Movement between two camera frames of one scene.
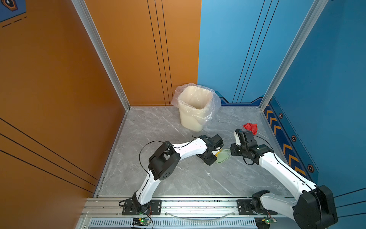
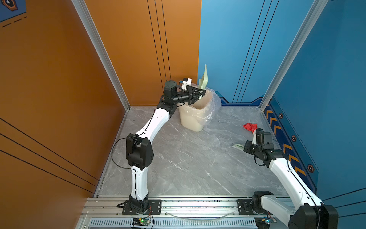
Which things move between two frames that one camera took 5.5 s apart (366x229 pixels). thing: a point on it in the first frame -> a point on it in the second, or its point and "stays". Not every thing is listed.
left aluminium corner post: (101, 51) stays
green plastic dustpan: (223, 155) -> (203, 81)
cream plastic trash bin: (194, 103) stays
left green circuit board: (144, 222) stays
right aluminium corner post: (311, 18) stays
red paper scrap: (251, 127) stays
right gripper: (232, 146) -> (247, 145)
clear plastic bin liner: (198, 100) stays
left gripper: (210, 162) -> (190, 96)
